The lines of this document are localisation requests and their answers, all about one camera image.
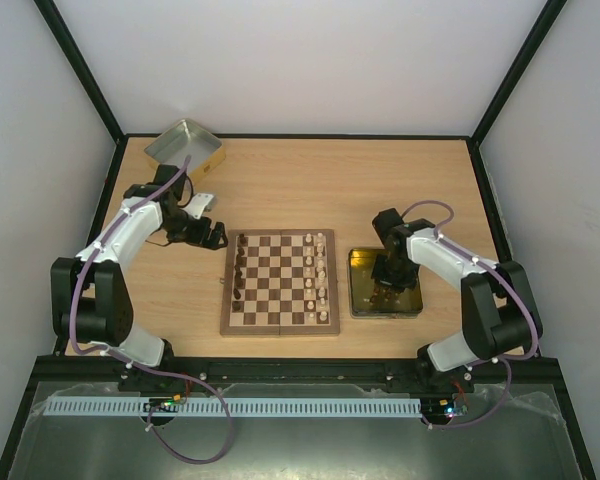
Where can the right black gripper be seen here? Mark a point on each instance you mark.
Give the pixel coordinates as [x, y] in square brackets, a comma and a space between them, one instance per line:
[391, 282]

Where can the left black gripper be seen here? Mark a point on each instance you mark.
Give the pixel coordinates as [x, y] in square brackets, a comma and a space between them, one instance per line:
[199, 239]

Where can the gold tin tray with pieces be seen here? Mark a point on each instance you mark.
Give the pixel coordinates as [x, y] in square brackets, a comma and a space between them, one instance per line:
[361, 261]

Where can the wooden chess board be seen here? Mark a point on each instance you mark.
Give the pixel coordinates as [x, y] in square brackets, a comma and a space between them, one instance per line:
[269, 277]

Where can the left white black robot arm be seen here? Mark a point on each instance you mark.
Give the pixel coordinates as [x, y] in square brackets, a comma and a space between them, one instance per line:
[91, 304]

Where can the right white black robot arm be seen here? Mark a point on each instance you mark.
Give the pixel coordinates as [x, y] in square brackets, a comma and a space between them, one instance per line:
[499, 316]

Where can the empty silver gold tin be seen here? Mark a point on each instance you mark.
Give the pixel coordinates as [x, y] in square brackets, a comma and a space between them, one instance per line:
[188, 138]

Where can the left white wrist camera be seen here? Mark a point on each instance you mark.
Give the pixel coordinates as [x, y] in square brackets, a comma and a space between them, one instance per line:
[200, 204]

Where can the black cage frame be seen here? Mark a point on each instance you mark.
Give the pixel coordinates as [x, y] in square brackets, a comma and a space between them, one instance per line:
[337, 212]

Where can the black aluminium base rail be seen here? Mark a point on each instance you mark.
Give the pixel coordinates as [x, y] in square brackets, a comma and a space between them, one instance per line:
[389, 375]

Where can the grey slotted cable duct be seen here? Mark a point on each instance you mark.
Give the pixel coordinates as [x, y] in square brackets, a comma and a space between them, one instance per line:
[86, 406]

